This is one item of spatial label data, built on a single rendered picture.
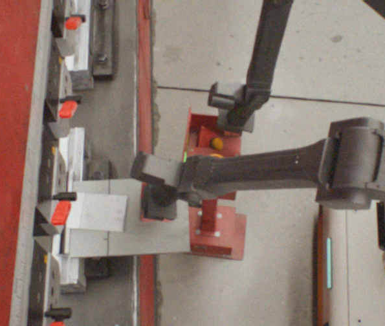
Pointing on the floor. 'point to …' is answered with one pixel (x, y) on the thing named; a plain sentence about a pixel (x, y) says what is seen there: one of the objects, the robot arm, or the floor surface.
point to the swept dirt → (154, 147)
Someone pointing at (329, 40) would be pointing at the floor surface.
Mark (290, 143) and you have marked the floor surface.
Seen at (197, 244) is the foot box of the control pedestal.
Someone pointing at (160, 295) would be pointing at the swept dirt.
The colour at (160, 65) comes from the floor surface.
